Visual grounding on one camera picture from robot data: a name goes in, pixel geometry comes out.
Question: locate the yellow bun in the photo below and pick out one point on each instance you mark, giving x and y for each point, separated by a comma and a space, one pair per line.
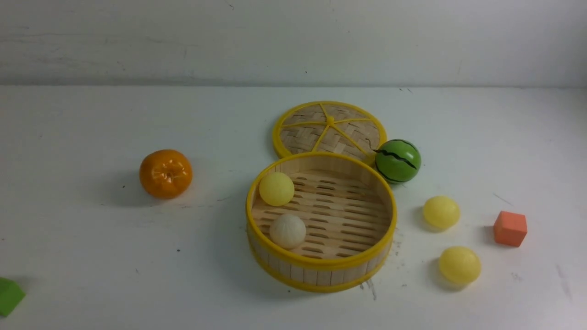
276, 189
441, 212
460, 265

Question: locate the white bun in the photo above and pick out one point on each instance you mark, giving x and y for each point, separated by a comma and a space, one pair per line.
288, 231

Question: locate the woven bamboo steamer lid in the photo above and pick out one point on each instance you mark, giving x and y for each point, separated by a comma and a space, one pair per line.
328, 126

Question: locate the bamboo steamer tray yellow rim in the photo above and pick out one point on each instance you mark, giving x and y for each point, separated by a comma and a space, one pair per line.
350, 215

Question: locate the green toy watermelon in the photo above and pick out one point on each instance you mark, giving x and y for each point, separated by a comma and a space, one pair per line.
397, 161

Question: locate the orange toy tangerine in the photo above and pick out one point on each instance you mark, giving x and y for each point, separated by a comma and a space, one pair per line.
165, 174

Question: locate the orange cube block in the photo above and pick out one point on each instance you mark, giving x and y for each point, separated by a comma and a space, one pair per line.
510, 229

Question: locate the green block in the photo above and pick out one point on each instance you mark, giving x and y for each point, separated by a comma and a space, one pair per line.
11, 294

